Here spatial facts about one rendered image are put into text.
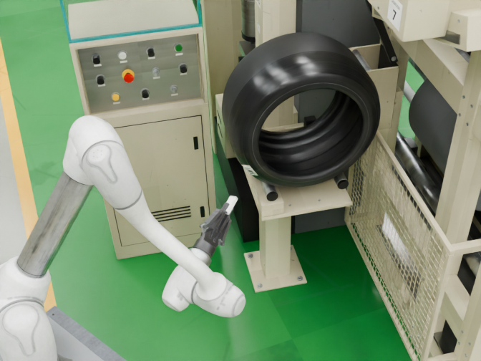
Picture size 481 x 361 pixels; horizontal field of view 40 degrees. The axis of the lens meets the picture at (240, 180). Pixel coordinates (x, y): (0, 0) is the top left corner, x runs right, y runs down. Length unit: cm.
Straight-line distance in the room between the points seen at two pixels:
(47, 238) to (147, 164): 115
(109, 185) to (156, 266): 172
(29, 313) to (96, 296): 137
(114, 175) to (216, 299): 55
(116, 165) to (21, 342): 62
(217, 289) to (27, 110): 302
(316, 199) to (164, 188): 92
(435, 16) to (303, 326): 175
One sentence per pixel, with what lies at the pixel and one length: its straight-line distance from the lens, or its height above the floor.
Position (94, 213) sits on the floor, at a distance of 389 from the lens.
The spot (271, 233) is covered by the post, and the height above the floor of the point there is 32.
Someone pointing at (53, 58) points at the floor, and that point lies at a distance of 544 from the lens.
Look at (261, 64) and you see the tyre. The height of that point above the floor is 141.
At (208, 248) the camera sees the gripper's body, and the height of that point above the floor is 94.
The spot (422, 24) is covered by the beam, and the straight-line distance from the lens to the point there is 198.
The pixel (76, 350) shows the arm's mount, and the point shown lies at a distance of 234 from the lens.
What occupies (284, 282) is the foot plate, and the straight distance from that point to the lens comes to 339.
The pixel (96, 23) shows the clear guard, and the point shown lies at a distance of 281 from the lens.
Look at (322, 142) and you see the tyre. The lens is 271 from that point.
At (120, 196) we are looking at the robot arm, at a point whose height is 136.
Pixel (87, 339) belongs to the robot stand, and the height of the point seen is 65.
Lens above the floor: 258
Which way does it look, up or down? 40 degrees down
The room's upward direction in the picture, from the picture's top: 2 degrees counter-clockwise
